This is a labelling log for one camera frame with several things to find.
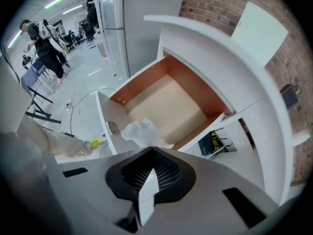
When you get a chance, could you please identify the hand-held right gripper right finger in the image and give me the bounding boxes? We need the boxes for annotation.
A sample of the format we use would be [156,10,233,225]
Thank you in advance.
[146,146,280,235]

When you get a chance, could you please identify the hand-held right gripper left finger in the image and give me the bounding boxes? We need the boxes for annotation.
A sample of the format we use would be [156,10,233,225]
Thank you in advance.
[44,146,155,235]

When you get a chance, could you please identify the clear plastic bag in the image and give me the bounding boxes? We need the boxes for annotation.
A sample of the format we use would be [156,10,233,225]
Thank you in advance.
[120,117,175,149]

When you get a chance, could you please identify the white drawer with brown inside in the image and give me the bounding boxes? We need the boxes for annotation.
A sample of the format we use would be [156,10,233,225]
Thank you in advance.
[94,51,237,157]

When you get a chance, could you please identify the person's left shoe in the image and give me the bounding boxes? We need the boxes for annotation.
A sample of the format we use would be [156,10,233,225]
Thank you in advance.
[89,137,104,149]

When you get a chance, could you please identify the black router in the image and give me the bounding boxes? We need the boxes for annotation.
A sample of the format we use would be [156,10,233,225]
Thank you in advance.
[198,128,234,157]

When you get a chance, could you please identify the person's beige trousers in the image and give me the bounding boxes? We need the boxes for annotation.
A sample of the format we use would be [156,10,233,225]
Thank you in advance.
[16,113,109,157]

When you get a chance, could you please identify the white chair with black legs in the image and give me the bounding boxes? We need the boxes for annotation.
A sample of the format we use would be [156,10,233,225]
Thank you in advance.
[21,67,62,125]

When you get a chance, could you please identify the black pen holder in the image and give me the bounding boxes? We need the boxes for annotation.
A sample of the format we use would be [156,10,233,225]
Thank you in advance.
[279,83,302,111]

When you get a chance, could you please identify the grey waste bin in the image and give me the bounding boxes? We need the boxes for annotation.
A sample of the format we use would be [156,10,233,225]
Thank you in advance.
[96,42,109,58]

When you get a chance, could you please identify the white desk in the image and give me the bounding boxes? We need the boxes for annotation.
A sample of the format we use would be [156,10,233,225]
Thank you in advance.
[143,14,312,206]

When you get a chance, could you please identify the white upright board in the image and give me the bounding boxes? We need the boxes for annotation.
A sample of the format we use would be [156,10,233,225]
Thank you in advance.
[230,1,290,69]

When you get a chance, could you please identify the grey refrigerator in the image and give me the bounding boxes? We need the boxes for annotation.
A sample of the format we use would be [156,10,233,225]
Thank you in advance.
[97,0,187,77]

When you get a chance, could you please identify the grey floor cable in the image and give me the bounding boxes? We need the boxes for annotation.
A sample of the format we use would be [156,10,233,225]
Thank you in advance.
[69,86,116,110]

